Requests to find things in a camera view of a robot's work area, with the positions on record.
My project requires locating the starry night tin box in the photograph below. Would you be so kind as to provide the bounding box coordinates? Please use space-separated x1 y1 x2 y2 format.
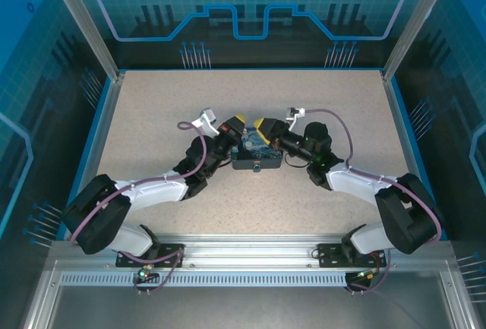
230 127 285 172

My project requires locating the small led circuit board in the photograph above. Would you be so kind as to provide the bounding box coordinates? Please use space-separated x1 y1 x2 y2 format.
137 265 159 281
353 267 381 283

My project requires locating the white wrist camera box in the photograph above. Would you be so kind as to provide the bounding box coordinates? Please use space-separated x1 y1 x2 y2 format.
285 106 307 125
191 107 219 134

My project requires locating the thin black cable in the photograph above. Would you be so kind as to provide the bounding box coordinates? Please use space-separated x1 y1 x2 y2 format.
282 153 309 168

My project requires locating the aluminium mounting rail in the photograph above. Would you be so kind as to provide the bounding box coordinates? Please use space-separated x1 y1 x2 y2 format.
49 233 453 274

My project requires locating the aluminium side rail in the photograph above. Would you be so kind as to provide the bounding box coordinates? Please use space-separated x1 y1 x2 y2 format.
64 71 126 241

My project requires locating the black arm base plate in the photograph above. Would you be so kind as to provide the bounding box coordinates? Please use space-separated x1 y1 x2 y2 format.
115 243 186 270
316 242 387 270

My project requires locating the slotted grey cable duct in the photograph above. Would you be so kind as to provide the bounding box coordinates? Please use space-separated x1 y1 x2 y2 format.
59 272 368 289

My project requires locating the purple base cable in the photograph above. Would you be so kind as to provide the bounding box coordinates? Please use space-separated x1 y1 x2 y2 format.
120 248 186 295
347 248 422 329

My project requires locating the aluminium frame post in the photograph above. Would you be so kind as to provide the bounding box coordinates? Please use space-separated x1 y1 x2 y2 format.
380 0 459 83
40 0 127 84

